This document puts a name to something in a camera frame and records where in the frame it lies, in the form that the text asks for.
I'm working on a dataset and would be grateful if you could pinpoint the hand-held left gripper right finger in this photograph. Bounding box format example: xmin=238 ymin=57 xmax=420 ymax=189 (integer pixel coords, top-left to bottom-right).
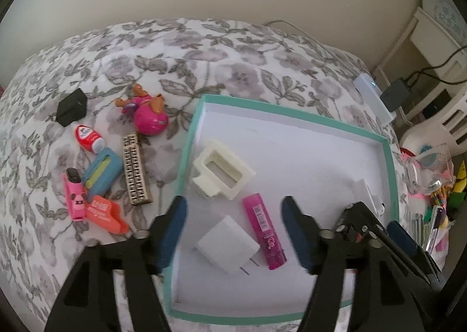
xmin=281 ymin=196 xmax=427 ymax=332

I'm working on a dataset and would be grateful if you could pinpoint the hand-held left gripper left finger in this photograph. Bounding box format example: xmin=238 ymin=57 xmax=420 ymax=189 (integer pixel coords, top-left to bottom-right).
xmin=44 ymin=195 xmax=188 ymax=332

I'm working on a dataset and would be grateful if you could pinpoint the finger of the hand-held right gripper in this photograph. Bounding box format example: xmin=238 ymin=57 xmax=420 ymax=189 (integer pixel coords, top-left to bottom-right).
xmin=336 ymin=201 xmax=388 ymax=246
xmin=387 ymin=220 xmax=444 ymax=284

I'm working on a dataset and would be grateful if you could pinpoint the magenta lip balm tube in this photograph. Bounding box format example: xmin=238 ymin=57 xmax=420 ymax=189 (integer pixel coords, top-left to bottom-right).
xmin=243 ymin=192 xmax=287 ymax=270

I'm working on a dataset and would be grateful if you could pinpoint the white wall charger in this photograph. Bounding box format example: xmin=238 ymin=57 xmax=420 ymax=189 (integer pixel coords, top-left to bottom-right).
xmin=197 ymin=214 xmax=261 ymax=276

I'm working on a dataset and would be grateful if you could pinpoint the orange plastic case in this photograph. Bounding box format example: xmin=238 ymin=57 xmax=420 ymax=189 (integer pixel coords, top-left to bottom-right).
xmin=85 ymin=195 xmax=130 ymax=235

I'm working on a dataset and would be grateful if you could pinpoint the teal shallow cardboard box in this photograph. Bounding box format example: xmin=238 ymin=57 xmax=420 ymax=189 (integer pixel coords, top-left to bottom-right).
xmin=162 ymin=94 xmax=400 ymax=325

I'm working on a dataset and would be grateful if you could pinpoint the cream plastic holder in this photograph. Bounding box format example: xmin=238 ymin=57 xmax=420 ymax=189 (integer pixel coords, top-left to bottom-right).
xmin=192 ymin=138 xmax=256 ymax=201

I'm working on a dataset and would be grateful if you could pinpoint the blue plastic case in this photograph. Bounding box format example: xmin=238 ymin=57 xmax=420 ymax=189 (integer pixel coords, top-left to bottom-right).
xmin=81 ymin=147 xmax=124 ymax=196

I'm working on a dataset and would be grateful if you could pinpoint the pink vape with face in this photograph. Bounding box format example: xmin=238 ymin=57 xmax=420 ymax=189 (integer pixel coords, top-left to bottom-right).
xmin=63 ymin=168 xmax=89 ymax=221

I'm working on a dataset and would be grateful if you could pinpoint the pink ball toy figure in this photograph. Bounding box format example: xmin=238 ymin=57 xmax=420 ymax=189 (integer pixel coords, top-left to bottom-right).
xmin=116 ymin=84 xmax=170 ymax=136

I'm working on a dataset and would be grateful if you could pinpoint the small red white bottle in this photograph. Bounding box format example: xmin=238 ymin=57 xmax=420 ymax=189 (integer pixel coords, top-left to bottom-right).
xmin=74 ymin=124 xmax=105 ymax=154

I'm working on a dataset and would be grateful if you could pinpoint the black cube power adapter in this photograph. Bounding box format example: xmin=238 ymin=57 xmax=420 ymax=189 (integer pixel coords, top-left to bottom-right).
xmin=56 ymin=88 xmax=88 ymax=126

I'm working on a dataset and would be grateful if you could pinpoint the clear plastic container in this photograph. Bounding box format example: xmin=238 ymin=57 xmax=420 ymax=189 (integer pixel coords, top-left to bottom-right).
xmin=403 ymin=143 xmax=455 ymax=196

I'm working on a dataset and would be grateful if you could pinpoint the white plastic chair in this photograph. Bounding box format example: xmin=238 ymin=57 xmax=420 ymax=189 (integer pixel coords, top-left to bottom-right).
xmin=399 ymin=87 xmax=467 ymax=157

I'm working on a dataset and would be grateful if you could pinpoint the white power strip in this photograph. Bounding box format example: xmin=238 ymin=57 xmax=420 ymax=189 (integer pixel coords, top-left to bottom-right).
xmin=353 ymin=74 xmax=396 ymax=124

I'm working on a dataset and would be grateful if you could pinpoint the black cable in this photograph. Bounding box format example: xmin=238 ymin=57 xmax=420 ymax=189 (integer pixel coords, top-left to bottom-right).
xmin=405 ymin=45 xmax=467 ymax=86

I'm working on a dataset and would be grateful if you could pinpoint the grey cable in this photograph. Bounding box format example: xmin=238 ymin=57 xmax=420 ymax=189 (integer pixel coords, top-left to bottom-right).
xmin=263 ymin=19 xmax=311 ymax=39

